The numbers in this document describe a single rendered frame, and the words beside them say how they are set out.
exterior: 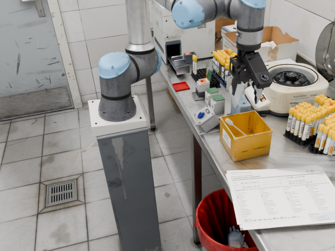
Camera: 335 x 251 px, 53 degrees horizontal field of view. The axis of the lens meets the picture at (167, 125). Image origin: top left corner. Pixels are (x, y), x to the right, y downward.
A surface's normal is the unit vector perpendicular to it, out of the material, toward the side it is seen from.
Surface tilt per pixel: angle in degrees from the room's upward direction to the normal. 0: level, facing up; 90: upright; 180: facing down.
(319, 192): 1
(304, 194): 0
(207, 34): 90
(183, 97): 0
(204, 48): 90
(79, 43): 90
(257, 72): 29
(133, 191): 90
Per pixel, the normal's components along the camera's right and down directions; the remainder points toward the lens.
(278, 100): -0.47, 0.53
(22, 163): -0.06, -0.82
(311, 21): -0.97, 0.19
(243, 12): -0.66, 0.46
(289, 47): 0.27, 0.56
